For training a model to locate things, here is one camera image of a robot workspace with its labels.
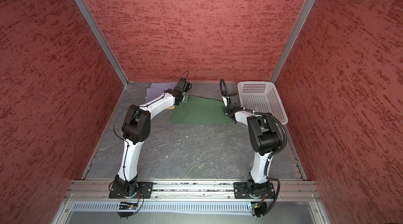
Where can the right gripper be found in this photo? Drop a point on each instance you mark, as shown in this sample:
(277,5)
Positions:
(225,110)

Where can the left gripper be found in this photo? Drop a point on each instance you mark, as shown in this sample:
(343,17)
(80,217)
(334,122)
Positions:
(186,95)

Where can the aluminium front rail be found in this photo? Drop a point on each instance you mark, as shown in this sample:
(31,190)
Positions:
(188,190)

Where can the small circuit board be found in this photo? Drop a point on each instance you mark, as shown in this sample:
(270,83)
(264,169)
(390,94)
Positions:
(253,207)
(128,206)

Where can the corner aluminium post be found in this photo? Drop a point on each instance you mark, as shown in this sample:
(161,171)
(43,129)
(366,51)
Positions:
(97,32)
(300,21)

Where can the white plastic basket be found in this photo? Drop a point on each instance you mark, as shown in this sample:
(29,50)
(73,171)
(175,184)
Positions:
(262,96)

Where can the green skirt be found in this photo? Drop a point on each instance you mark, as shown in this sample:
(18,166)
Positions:
(200,111)

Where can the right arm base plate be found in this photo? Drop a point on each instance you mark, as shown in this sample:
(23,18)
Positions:
(242,190)

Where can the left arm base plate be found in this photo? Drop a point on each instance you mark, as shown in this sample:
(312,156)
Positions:
(142,189)

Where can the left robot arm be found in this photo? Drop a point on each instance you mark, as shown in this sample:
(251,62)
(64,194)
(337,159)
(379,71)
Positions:
(136,128)

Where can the right small circuit board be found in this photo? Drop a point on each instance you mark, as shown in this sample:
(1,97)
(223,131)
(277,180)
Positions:
(253,207)

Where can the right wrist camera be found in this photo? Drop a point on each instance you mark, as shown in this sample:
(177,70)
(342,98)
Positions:
(225,100)

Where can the left corner aluminium post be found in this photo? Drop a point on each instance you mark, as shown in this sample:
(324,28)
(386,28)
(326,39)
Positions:
(97,32)

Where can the left small circuit board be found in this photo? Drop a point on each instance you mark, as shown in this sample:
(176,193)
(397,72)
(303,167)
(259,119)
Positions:
(128,206)

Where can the lavender skirt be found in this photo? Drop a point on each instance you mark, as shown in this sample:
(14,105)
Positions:
(156,89)

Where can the right corner aluminium post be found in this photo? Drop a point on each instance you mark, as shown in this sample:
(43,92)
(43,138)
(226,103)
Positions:
(300,21)

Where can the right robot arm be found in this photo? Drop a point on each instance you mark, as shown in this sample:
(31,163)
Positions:
(267,138)

